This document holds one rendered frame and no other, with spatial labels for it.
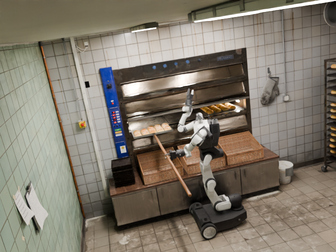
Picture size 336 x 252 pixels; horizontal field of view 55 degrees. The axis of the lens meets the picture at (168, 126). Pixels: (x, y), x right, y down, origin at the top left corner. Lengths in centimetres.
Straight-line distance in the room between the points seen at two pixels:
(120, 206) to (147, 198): 36
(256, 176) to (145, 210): 165
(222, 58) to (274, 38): 84
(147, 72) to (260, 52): 169
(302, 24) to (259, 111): 140
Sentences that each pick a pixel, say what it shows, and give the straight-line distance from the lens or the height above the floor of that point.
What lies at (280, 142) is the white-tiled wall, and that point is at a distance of 548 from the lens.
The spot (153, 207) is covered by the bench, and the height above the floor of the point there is 25.
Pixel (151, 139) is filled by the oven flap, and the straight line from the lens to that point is 469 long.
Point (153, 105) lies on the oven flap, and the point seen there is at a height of 152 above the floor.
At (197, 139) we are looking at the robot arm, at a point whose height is 139.
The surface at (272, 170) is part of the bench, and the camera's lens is 490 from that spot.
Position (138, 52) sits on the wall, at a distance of 445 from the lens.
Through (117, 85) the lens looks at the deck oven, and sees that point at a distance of 446.
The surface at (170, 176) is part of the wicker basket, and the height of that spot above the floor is 62.
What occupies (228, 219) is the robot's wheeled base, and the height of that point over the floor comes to 17.
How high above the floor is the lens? 254
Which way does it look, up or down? 17 degrees down
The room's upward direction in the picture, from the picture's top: 9 degrees counter-clockwise
